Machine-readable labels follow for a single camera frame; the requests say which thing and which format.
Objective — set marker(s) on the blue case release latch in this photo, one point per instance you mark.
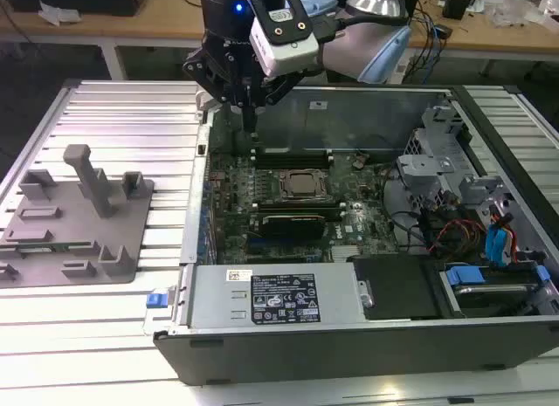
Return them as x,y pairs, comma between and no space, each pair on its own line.
156,302

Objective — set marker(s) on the black four-slot RAM bank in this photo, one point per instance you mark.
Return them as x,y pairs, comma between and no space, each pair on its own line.
292,159
262,203

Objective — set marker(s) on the blue card retention latch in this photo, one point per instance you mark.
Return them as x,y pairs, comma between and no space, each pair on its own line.
204,231

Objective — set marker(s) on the black power adapter box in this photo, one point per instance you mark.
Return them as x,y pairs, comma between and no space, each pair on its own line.
456,6

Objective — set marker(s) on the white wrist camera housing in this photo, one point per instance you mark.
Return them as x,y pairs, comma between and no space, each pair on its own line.
288,57

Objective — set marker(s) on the white crumpled paper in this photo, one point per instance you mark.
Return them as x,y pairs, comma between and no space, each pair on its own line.
57,14

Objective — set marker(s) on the clear plastic bags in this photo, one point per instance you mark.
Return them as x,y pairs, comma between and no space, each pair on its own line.
511,13

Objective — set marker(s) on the hard disk in blue carrier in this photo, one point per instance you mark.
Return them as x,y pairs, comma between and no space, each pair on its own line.
465,276

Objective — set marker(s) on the silver power supply black label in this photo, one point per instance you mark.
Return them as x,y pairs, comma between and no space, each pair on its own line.
218,301

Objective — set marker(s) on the gray plastic parts rack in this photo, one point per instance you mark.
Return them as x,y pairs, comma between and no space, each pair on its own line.
74,222

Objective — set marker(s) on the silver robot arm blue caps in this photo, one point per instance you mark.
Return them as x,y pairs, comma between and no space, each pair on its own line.
349,52

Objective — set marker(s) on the black disk bay cover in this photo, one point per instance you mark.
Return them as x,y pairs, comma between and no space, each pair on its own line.
393,284

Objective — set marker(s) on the light wooden desk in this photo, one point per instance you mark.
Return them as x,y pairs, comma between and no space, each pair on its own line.
153,26

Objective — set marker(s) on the black and silver PC case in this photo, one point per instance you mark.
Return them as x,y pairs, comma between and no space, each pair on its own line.
305,358

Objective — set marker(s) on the black equipment case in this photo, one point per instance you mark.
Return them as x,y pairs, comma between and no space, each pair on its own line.
78,0

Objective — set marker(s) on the black graphics card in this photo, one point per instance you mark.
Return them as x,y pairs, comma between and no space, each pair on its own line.
292,226

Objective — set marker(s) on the silver CPU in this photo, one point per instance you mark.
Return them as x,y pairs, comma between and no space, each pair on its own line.
303,183

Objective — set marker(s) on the small black adapter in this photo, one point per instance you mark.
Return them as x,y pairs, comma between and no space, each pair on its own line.
445,32

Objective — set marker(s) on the green motherboard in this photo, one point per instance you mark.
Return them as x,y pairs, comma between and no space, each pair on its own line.
362,205

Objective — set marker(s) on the gray metal drive cage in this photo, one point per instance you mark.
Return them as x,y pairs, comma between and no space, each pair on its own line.
430,163

